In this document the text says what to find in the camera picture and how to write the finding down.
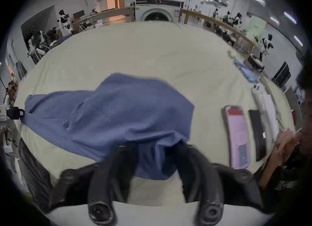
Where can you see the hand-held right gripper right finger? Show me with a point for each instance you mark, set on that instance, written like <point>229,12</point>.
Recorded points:
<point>209,183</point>

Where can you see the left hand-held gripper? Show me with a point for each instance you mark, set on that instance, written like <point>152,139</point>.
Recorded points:
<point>14,113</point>

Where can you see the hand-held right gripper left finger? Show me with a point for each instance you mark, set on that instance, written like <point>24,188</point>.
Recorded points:
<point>100,183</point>

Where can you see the blue shirt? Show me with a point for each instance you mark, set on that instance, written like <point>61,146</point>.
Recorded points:
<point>126,113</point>

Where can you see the pink phone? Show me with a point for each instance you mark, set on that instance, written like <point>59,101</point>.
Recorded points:
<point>237,135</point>

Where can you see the black phone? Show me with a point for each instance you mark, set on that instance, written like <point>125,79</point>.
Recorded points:
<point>258,132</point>

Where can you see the black and white robot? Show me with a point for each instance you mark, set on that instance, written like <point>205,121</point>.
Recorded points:
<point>64,21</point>
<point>266,46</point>

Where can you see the light blue crumpled cloth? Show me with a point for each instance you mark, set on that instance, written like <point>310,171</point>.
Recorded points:
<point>247,73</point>

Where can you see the black monitor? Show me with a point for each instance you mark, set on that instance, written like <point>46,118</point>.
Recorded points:
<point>282,74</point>

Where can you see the bed with beige sheet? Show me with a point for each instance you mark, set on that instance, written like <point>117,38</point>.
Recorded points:
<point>151,49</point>

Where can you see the long wooden table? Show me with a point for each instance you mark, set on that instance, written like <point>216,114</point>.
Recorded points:
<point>219,24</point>

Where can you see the white washing machine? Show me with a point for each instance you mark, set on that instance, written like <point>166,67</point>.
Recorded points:
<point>157,9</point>

